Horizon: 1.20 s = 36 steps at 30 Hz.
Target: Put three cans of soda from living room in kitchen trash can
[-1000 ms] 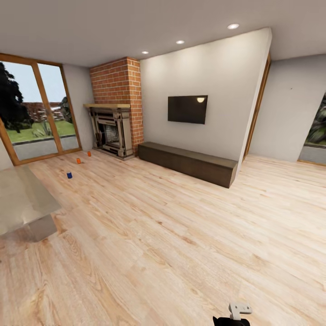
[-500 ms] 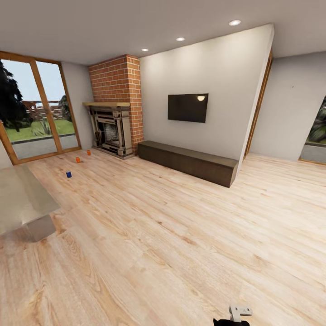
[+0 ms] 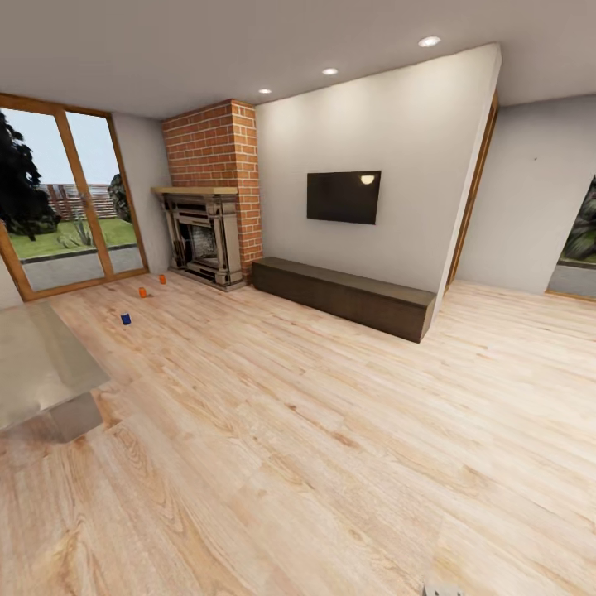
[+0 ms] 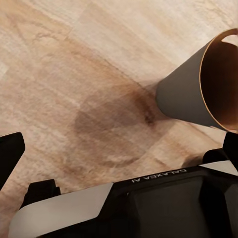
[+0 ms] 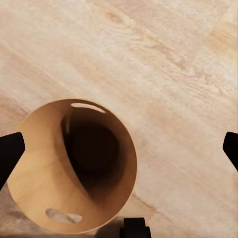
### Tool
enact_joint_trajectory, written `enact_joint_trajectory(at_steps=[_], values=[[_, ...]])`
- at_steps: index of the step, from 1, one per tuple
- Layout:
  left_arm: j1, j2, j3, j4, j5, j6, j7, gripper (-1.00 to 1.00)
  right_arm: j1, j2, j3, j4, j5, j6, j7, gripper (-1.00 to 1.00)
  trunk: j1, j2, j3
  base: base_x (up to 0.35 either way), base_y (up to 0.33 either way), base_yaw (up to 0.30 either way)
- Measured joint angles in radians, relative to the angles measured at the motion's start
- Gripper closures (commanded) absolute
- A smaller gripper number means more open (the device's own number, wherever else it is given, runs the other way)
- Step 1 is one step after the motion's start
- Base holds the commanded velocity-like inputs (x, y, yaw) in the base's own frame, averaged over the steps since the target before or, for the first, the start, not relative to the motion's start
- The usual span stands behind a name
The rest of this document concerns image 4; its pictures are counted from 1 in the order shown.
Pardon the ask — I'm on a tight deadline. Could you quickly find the trash can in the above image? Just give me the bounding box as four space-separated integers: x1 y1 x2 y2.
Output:
156 27 238 131

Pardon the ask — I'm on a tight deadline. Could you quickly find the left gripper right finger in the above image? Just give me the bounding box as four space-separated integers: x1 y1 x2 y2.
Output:
223 131 238 171

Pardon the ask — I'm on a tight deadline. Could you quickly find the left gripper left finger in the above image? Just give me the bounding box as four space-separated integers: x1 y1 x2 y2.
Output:
0 132 25 190

